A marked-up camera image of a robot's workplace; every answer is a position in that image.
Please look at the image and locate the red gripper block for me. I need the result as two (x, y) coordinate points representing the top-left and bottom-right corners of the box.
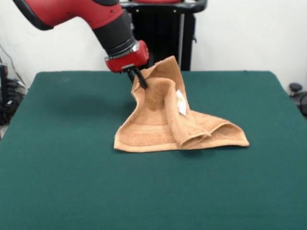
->
(105, 40), (149, 89)

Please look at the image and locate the tan terry towel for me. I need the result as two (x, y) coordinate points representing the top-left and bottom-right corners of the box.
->
(113, 55), (250, 153)

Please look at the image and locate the dark green table cloth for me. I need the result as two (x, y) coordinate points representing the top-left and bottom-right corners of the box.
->
(0, 70), (307, 230)

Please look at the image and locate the black box with red light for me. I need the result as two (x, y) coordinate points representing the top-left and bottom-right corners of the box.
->
(0, 64), (10, 107)

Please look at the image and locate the gray stand base black knob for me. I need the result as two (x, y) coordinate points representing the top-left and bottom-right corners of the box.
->
(288, 82), (307, 113)

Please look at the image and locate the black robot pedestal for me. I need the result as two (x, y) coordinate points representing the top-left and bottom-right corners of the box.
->
(119, 0), (208, 72)

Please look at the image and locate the black cable bundle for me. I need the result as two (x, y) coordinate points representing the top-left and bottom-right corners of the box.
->
(0, 79), (27, 126)

